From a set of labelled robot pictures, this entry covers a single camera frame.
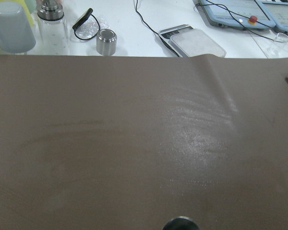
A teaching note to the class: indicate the steel double jigger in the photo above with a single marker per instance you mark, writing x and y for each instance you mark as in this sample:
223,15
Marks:
181,223

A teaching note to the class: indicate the kitchen scale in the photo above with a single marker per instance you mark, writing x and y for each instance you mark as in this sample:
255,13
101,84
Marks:
186,41

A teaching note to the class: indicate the small steel cup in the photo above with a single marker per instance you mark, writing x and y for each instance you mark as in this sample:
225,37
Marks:
106,41

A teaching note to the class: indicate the glass shaker bottle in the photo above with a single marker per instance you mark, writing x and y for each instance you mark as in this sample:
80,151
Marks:
52,27

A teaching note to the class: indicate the blue teach pendant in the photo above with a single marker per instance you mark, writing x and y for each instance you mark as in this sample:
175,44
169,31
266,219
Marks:
238,14
278,12

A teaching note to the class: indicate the pale blue cup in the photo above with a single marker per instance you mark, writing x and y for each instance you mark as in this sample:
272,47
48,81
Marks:
16,35

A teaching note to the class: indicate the pale green cup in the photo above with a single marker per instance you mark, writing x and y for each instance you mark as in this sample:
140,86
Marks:
29,7

